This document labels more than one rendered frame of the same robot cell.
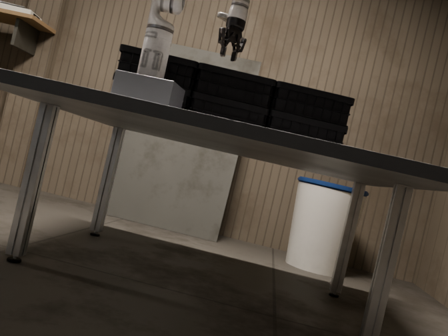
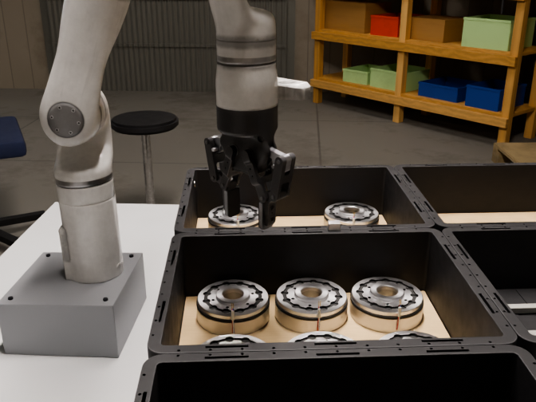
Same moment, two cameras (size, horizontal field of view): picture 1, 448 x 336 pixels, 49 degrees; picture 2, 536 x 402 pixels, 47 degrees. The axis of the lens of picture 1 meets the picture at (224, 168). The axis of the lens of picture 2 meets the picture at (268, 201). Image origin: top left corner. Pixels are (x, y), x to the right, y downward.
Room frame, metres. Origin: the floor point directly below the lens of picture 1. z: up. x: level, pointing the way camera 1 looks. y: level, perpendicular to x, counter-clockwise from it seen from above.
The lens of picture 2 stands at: (1.91, -0.65, 1.31)
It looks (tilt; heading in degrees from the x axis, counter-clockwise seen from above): 22 degrees down; 88
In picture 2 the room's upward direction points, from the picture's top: straight up
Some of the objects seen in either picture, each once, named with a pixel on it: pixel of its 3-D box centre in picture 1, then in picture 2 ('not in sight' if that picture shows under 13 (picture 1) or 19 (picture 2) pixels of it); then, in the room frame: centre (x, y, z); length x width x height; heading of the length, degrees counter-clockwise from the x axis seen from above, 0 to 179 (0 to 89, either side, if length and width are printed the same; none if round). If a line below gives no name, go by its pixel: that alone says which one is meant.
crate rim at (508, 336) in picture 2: (235, 83); (318, 286); (2.00, 0.03, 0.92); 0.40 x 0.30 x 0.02; 0
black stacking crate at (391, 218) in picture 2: (161, 79); (297, 226); (2.00, 0.33, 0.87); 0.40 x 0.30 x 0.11; 0
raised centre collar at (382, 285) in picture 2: not in sight; (387, 292); (2.11, 0.11, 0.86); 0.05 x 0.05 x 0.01
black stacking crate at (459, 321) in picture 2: (233, 95); (317, 321); (2.00, 0.03, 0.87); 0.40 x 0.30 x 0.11; 0
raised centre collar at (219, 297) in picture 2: not in sight; (233, 295); (1.89, 0.11, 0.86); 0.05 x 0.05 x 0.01
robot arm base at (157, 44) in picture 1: (154, 56); (91, 226); (1.65, 0.31, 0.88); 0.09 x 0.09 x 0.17; 88
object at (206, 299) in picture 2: not in sight; (233, 298); (1.89, 0.11, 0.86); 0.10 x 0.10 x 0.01
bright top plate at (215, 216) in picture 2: not in sight; (235, 214); (1.89, 0.41, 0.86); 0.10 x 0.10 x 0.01
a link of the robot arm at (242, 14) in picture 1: (235, 13); (257, 76); (1.93, 0.10, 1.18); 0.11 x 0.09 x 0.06; 46
